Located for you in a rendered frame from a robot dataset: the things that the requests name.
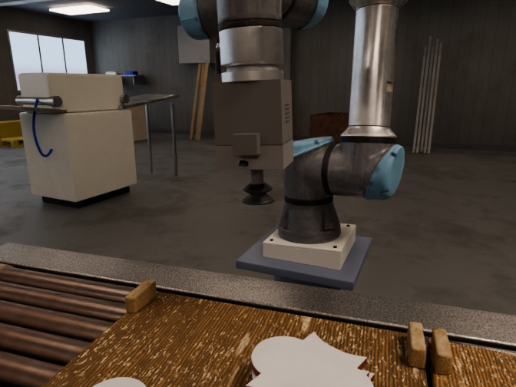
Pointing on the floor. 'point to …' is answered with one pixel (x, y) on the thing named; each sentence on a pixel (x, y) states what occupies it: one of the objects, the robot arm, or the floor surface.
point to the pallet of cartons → (11, 133)
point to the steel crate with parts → (329, 125)
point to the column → (323, 276)
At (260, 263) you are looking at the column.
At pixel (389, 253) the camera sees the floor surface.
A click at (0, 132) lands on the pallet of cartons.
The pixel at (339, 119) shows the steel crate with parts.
